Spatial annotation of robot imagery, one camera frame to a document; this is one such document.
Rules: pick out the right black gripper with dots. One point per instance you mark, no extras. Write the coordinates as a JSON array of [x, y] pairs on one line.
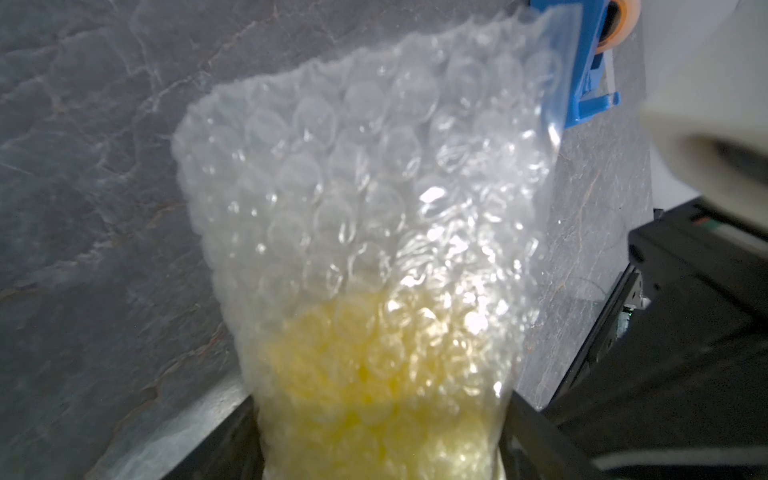
[[682, 394]]

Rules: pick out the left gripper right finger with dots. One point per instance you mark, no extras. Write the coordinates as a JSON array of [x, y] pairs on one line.
[[547, 448]]

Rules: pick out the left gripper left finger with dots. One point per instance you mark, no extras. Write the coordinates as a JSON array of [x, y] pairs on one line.
[[231, 451]]

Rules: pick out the yellow plastic wine glass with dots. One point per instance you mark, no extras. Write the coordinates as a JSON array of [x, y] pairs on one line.
[[382, 386]]

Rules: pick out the blue tape dispenser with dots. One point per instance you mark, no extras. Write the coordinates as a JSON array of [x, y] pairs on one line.
[[605, 25]]

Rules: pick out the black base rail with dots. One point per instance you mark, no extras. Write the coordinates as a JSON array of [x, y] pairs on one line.
[[626, 299]]

